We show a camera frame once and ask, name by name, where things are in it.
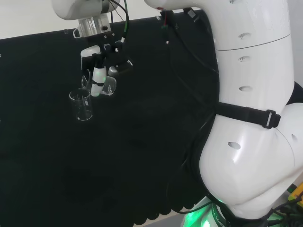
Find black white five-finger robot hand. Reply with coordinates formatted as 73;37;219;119
80;32;134;97

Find small clear glass beaker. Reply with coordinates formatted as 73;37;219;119
81;68;117;96

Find black bench cloth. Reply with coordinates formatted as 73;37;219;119
0;8;303;227

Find clear glass beaker with markings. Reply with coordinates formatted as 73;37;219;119
69;88;94;122

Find black green cable bundle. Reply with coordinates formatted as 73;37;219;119
266;201;303;227

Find black strap with buckle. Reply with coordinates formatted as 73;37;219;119
216;102;282;130

